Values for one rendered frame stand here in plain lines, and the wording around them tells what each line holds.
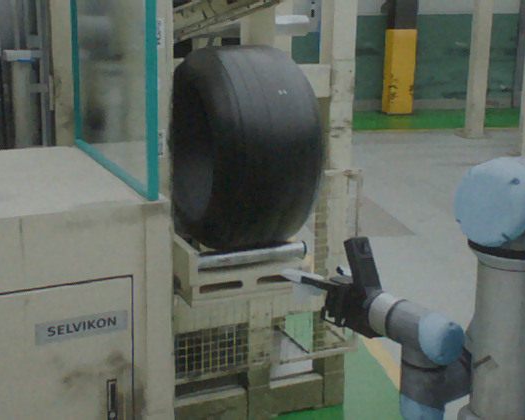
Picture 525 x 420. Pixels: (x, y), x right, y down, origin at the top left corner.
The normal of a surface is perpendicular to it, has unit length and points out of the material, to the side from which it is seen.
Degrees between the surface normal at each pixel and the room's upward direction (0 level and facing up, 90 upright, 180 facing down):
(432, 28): 90
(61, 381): 90
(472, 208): 82
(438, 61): 90
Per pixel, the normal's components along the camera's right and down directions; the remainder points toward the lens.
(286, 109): 0.32, -0.33
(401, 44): 0.12, 0.18
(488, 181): -0.84, -0.02
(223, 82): -0.45, -0.43
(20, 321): 0.36, 0.18
